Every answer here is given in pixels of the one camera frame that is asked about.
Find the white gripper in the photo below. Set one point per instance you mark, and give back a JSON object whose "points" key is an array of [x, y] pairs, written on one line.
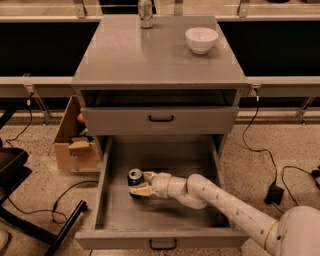
{"points": [[161, 185]]}

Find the blue pepsi can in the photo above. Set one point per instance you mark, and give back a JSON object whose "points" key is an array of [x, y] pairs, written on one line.
{"points": [[135, 177]]}

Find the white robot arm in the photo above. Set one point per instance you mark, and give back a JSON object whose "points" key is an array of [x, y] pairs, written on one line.
{"points": [[296, 233]]}

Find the open grey middle drawer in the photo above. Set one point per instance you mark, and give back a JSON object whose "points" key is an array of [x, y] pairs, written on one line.
{"points": [[122, 222]]}

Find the closed grey top drawer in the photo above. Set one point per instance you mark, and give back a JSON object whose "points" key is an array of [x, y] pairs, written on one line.
{"points": [[159, 120]]}

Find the grey drawer cabinet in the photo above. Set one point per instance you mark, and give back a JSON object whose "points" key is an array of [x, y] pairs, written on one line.
{"points": [[128, 66]]}

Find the silver green soda can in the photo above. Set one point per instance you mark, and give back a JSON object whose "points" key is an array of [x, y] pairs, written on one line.
{"points": [[145, 13]]}

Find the cardboard box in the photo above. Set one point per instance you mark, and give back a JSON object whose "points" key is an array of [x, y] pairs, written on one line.
{"points": [[73, 150]]}

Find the black power adapter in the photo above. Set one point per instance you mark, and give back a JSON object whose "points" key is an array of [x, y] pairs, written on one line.
{"points": [[274, 194]]}

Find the white ceramic bowl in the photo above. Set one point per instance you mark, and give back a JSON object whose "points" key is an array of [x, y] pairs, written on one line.
{"points": [[201, 39]]}

